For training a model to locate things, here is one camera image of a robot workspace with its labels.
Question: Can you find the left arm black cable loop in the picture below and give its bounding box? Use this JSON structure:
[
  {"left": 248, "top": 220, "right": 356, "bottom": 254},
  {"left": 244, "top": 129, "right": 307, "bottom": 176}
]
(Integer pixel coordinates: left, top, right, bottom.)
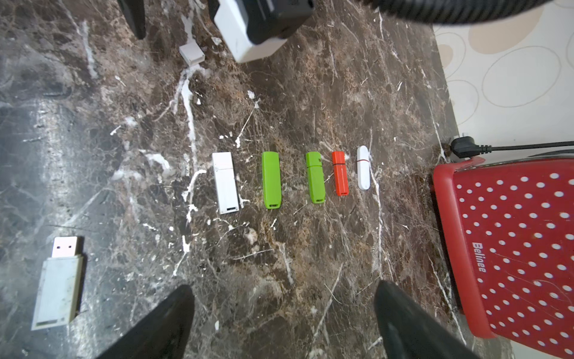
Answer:
[{"left": 362, "top": 0, "right": 552, "bottom": 25}]

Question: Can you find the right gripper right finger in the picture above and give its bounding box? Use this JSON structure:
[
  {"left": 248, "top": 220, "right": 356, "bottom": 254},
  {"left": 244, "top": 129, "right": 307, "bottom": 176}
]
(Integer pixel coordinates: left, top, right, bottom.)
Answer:
[{"left": 374, "top": 281, "right": 478, "bottom": 358}]

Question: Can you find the white usb drive red end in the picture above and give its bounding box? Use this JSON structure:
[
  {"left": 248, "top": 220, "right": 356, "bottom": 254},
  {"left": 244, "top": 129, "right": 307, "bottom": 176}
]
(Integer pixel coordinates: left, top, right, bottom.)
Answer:
[{"left": 357, "top": 145, "right": 371, "bottom": 191}]

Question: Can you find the red toaster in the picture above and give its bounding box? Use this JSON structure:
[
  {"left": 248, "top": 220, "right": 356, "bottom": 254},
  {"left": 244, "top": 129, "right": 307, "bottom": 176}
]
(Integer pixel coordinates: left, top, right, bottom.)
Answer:
[{"left": 433, "top": 156, "right": 573, "bottom": 358}]

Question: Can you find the black toaster power cable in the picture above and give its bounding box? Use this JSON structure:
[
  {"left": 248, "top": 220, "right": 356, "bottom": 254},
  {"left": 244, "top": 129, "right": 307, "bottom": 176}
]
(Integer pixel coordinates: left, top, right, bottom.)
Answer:
[{"left": 449, "top": 135, "right": 574, "bottom": 159}]

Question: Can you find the white usb cap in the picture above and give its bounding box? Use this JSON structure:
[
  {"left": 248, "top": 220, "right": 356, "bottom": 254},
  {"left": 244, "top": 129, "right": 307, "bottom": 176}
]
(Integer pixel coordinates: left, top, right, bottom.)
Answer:
[{"left": 179, "top": 41, "right": 205, "bottom": 67}]

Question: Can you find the green usb drive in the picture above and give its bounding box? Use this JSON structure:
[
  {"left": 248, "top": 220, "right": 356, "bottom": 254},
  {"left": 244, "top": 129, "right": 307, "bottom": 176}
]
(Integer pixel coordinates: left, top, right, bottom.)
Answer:
[
  {"left": 262, "top": 151, "right": 282, "bottom": 209},
  {"left": 306, "top": 152, "right": 326, "bottom": 203}
]

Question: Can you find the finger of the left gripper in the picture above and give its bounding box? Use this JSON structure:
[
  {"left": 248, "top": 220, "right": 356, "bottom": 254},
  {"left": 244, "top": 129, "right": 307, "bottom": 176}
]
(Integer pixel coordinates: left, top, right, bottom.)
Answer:
[{"left": 117, "top": 0, "right": 146, "bottom": 40}]

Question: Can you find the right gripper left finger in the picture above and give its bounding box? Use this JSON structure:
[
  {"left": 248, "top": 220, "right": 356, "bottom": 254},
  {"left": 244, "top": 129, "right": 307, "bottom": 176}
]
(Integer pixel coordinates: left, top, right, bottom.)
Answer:
[{"left": 100, "top": 285, "right": 195, "bottom": 358}]

